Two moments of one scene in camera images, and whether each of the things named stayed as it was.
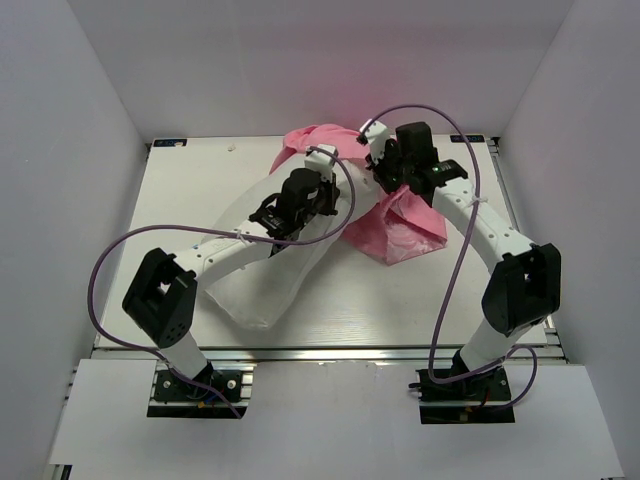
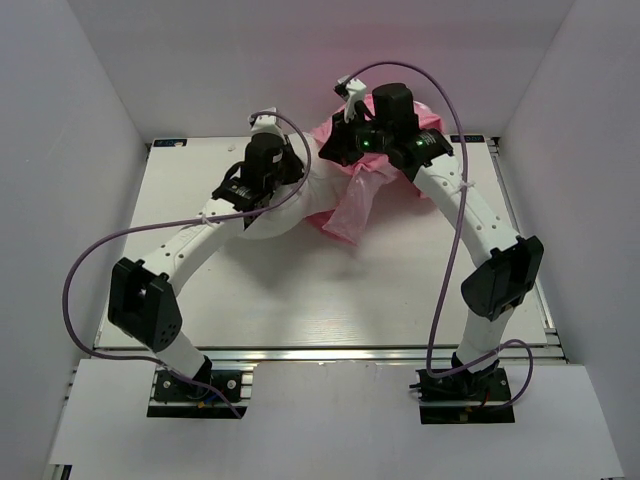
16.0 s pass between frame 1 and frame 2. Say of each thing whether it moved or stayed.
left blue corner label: stayed
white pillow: moved
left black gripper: moved
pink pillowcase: moved
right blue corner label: stayed
